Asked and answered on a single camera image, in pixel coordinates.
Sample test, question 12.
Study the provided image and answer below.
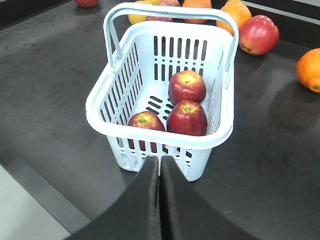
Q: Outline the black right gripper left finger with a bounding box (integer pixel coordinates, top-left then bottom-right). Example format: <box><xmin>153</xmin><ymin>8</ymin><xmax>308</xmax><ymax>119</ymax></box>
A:
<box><xmin>67</xmin><ymin>156</ymin><xmax>160</xmax><ymax>240</ymax></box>

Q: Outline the yellow apple front left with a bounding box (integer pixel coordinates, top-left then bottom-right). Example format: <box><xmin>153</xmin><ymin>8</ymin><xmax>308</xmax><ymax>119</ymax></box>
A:
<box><xmin>127</xmin><ymin>0</ymin><xmax>152</xmax><ymax>25</ymax></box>

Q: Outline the red apple beside yellow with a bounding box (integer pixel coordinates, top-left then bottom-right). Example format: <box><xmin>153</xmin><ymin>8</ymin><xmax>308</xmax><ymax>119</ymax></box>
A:
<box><xmin>146</xmin><ymin>0</ymin><xmax>181</xmax><ymax>23</ymax></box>

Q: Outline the dark red apple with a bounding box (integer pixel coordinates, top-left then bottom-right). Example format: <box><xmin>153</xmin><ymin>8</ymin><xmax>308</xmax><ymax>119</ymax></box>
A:
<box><xmin>166</xmin><ymin>100</ymin><xmax>208</xmax><ymax>136</ymax></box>

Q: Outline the orange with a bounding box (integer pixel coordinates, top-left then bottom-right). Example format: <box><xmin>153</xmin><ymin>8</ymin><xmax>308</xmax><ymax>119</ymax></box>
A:
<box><xmin>182</xmin><ymin>0</ymin><xmax>212</xmax><ymax>24</ymax></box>
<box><xmin>220</xmin><ymin>0</ymin><xmax>252</xmax><ymax>30</ymax></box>
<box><xmin>296</xmin><ymin>48</ymin><xmax>320</xmax><ymax>93</ymax></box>

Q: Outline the large red apple far left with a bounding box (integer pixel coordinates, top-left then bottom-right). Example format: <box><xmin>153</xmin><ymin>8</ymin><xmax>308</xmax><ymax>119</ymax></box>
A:
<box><xmin>74</xmin><ymin>0</ymin><xmax>99</xmax><ymax>9</ymax></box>

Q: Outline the orange centre left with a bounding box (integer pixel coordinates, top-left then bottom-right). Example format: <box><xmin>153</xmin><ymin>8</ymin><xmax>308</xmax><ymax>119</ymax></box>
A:
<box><xmin>182</xmin><ymin>0</ymin><xmax>212</xmax><ymax>24</ymax></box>

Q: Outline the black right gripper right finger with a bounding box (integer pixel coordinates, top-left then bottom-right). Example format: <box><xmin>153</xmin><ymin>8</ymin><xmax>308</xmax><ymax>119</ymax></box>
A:
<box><xmin>159</xmin><ymin>156</ymin><xmax>256</xmax><ymax>240</ymax></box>

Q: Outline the light blue plastic basket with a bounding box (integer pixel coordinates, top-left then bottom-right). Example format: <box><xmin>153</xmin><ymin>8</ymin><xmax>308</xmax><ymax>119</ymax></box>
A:
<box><xmin>85</xmin><ymin>2</ymin><xmax>239</xmax><ymax>181</ymax></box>

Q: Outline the red apple edge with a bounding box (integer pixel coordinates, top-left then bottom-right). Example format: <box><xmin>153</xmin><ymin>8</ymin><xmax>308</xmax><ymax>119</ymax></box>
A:
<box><xmin>239</xmin><ymin>15</ymin><xmax>280</xmax><ymax>56</ymax></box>
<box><xmin>168</xmin><ymin>70</ymin><xmax>207</xmax><ymax>106</ymax></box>

